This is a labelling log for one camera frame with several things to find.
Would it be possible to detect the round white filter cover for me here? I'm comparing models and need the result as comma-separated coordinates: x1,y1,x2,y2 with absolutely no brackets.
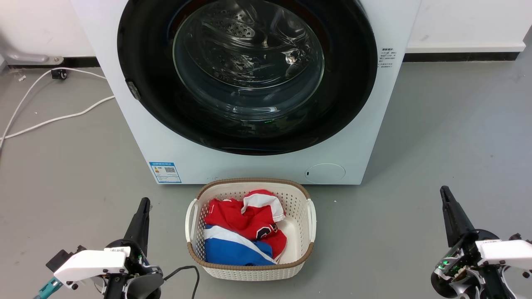
304,163,346,184

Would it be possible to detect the small printed text sticker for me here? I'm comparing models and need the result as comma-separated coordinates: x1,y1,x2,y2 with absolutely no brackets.
378,47,398,70

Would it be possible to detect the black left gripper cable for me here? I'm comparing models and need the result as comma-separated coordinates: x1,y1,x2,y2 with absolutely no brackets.
162,265,201,299

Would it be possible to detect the white front-load washing machine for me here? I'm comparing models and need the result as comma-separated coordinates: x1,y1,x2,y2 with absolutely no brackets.
70,0,422,186

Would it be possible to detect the thick white hose cable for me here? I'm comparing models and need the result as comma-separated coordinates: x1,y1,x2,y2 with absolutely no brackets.
0,95,116,141

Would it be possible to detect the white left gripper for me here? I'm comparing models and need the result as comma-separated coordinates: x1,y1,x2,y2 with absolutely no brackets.
45,198,165,299

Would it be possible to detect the blue and white garment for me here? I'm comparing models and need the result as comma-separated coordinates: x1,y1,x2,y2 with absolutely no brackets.
203,224,278,267

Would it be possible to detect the grey floor pipe bracket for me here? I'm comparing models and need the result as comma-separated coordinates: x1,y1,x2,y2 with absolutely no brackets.
5,50,64,66

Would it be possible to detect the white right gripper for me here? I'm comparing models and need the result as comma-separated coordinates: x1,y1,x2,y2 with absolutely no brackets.
430,186,532,299

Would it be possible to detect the grey door latch handle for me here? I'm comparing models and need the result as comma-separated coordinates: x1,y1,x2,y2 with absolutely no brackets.
126,81,142,101

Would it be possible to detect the blue energy label sticker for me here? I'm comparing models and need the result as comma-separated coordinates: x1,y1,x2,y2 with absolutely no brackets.
149,162,182,184

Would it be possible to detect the white woven laundry basket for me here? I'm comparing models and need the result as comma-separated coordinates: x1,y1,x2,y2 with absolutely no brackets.
185,178,317,282

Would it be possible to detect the thin white power cable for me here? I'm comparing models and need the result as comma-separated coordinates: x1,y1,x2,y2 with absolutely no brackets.
0,67,107,144

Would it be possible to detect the teal connector piece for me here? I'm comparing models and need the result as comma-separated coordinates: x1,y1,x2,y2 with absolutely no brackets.
32,277,64,299

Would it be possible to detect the black round glass washer door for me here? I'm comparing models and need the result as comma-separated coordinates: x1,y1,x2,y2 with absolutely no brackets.
117,0,378,156

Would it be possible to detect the red and white garment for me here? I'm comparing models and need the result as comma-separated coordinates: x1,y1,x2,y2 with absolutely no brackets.
204,189,288,260

